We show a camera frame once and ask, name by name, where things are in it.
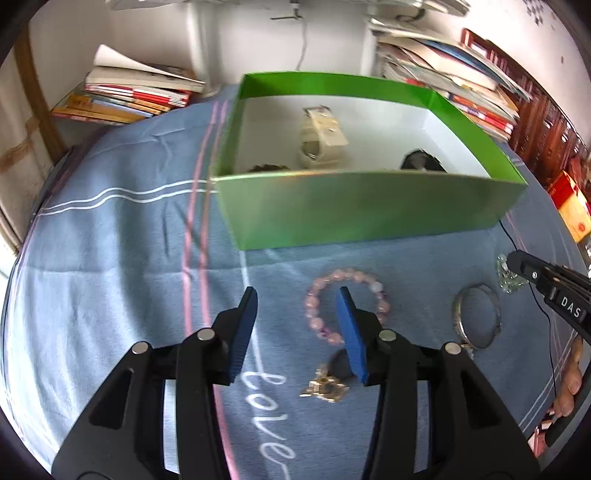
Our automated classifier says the beige curtain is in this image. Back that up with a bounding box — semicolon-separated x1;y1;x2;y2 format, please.
0;54;53;251

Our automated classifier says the white bed desk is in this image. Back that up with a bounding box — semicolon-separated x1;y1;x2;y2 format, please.
102;1;472;86

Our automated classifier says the white hanging cord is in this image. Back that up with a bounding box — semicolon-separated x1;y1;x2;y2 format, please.
294;18;310;73

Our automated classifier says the green cardboard box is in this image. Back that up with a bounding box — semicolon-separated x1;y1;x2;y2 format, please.
213;72;527;250

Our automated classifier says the green jade charm bracelet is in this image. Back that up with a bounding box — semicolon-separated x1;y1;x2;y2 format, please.
496;252;529;295

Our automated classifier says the black cable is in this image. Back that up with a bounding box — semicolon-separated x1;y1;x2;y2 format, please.
497;218;560;416

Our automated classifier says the black wrist watch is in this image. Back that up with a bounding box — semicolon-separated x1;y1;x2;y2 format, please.
401;149;446;172

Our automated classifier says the red wooden headboard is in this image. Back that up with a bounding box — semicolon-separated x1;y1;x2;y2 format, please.
461;28;590;188

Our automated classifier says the red yellow gift bag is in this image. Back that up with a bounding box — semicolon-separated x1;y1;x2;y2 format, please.
548;171;591;243

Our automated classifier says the right hand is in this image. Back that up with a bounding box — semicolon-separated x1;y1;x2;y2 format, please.
553;336;583;418

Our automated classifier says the right book stack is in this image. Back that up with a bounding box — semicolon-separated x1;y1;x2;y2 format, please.
368;17;532;141

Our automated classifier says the left book stack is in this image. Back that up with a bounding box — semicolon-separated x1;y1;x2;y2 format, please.
51;44;206;126

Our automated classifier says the book stack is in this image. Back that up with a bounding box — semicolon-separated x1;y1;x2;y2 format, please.
368;17;532;141
51;44;206;126

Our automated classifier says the white wrist watch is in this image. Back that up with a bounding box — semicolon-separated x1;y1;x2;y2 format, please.
298;105;349;170

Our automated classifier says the gold brooch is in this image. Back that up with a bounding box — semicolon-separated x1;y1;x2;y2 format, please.
300;365;349;404

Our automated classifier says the blue striped bed sheet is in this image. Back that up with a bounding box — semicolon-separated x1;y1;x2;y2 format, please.
1;92;585;479

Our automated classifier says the pink crystal bead bracelet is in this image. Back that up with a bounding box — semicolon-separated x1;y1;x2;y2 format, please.
303;268;392;347

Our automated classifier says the silver metal bangle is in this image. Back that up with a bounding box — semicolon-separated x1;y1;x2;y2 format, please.
452;283;502;351

